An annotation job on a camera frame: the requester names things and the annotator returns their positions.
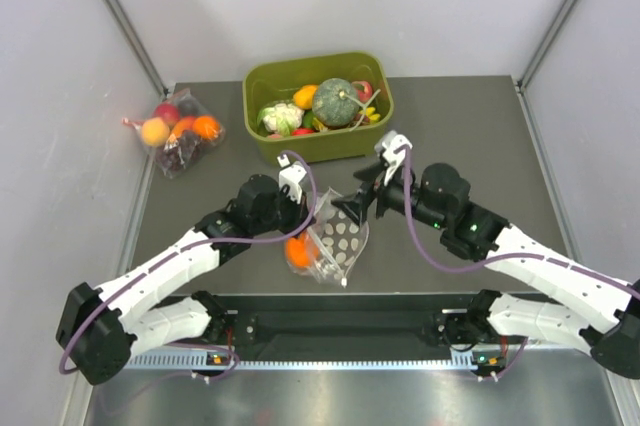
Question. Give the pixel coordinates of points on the aluminium frame post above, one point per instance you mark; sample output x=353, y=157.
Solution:
x=549, y=38
x=132, y=38

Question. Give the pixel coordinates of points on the polka dot zip top bag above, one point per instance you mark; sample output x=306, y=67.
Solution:
x=339, y=241

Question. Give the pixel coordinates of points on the fake orange mango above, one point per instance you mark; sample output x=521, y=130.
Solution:
x=303, y=98

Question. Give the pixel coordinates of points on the fake cauliflower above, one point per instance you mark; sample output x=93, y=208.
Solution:
x=281, y=118

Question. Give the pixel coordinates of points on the fake yellow banana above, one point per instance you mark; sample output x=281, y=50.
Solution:
x=372, y=116

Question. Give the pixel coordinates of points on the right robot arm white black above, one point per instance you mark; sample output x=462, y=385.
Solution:
x=586, y=310

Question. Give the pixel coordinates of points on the fake purple grapes bunch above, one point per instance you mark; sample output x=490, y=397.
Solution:
x=360, y=120

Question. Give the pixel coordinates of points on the grey slotted cable duct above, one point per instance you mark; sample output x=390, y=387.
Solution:
x=209, y=360

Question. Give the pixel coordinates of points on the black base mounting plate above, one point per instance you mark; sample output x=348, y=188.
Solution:
x=348, y=326

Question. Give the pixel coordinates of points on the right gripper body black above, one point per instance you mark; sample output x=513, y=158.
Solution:
x=393, y=195

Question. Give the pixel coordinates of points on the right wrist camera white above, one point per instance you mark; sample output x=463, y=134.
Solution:
x=391, y=150

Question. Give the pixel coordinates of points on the clear bag of fake fruit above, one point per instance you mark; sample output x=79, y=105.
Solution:
x=178, y=133

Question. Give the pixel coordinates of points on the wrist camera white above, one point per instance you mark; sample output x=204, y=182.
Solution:
x=391, y=150
x=291, y=178

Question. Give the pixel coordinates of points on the left aluminium frame post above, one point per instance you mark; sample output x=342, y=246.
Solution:
x=132, y=38

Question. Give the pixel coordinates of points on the right aluminium frame post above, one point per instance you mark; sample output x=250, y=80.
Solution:
x=549, y=38

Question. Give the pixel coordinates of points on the fake orange fruit in bag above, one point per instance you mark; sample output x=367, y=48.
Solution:
x=301, y=251

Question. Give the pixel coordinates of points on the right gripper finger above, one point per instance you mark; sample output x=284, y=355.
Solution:
x=372, y=174
x=355, y=206

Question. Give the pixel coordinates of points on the fake pink apple slice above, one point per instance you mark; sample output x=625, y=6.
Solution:
x=364, y=90

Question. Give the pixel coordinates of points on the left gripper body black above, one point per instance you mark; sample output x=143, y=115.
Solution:
x=288, y=213

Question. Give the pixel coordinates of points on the green plastic bin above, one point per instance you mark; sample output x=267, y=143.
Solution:
x=278, y=81

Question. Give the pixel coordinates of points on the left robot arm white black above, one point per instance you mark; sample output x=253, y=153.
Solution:
x=103, y=327

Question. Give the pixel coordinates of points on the fake green melon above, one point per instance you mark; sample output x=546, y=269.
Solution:
x=336, y=104

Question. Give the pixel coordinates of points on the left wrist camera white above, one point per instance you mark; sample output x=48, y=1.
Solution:
x=291, y=178

